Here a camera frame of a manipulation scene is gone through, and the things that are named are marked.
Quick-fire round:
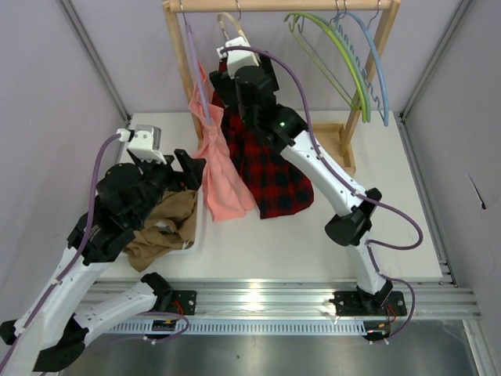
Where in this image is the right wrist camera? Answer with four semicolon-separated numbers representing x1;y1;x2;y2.
216;35;260;79

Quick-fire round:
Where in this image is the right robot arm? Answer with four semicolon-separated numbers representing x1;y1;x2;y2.
209;54;393;314

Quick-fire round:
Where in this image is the teal hanger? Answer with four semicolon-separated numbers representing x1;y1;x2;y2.
309;15;373;122

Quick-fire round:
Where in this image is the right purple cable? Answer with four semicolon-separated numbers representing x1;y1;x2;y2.
221;45;424;345

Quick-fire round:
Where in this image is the white laundry basket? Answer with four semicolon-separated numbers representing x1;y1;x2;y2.
166;190;205;255

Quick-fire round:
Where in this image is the pink skirt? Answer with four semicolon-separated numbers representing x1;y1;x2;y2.
189;63;255;222

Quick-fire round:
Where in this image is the green hanger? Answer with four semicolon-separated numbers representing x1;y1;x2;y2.
283;12;372;122

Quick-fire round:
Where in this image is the cream hanger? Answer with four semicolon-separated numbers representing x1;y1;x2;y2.
215;2;261;67

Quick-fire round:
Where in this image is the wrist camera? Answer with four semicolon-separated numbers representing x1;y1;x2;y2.
216;35;260;79
116;125;167;165

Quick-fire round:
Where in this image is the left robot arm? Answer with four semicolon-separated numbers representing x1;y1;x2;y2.
1;149;206;375

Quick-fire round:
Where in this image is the wooden clothes rack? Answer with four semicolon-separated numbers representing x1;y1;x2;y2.
162;0;402;175

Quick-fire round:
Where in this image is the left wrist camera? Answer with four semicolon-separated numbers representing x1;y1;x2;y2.
116;125;167;165

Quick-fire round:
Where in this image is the red plaid skirt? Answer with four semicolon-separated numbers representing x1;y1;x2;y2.
211;93;314;219

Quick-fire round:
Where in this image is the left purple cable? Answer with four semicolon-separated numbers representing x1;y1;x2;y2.
0;132;191;376

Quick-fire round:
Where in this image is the tan garment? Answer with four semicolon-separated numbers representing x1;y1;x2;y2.
124;190;197;272

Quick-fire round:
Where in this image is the purple hanger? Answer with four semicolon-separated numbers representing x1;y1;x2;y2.
179;0;212;125

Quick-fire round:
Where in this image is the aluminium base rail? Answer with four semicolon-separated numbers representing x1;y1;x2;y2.
81;277;482;345

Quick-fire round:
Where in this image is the blue hanger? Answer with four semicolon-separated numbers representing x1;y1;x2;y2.
347;9;390;127

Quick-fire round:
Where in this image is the purple cable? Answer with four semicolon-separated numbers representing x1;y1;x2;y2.
0;132;191;376
221;45;424;345

